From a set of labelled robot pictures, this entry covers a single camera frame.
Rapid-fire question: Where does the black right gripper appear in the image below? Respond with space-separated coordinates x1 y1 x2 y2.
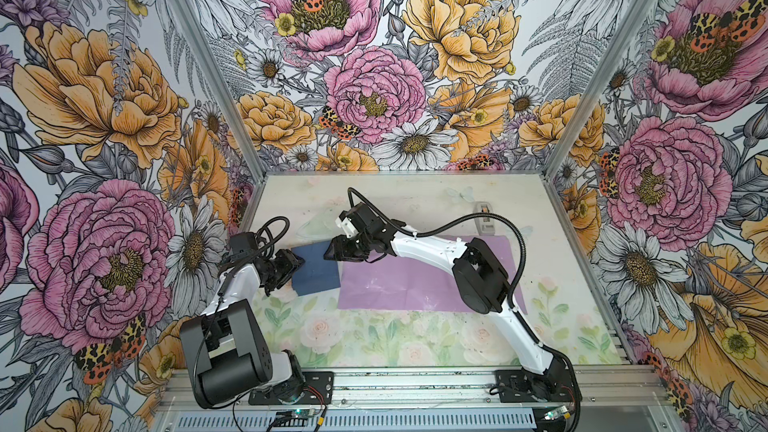
322 229 374 263

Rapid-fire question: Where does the blue gift box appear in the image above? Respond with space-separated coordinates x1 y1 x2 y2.
291 241 341 296

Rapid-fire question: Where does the purple wrapping paper sheet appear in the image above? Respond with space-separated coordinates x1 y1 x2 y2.
338 235 528 314

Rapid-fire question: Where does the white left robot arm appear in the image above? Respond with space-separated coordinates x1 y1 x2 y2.
180 232 306 409

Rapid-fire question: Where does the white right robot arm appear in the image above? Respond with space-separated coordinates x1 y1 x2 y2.
324 213 582 406

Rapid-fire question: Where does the grey tape dispenser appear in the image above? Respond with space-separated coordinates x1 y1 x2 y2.
474 202 495 235

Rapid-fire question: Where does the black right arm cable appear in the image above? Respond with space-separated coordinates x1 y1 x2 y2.
345 187 585 422

